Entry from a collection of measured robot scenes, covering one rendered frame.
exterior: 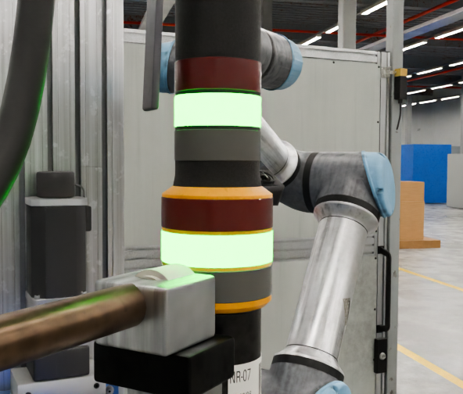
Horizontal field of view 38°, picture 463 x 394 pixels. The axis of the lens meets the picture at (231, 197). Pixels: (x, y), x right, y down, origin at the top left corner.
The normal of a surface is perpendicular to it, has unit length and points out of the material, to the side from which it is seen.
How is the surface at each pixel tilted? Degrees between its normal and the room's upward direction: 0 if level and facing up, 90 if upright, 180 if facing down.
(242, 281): 90
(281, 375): 57
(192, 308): 90
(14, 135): 75
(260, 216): 90
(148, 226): 89
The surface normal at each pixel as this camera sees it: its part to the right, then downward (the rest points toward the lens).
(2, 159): 0.46, -0.29
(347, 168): -0.41, -0.54
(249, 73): 0.66, 0.04
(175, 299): 0.87, 0.03
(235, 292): 0.33, 0.05
